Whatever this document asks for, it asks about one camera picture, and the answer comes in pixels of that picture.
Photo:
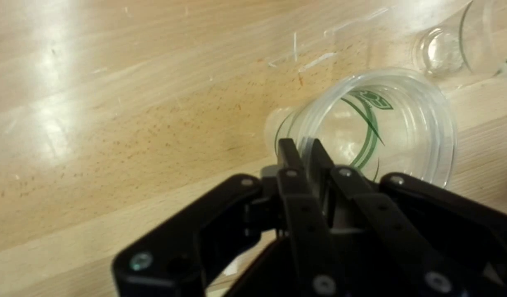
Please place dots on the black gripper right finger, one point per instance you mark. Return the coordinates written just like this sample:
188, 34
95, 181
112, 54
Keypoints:
407, 232

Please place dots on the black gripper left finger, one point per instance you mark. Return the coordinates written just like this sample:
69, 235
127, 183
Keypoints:
297, 221

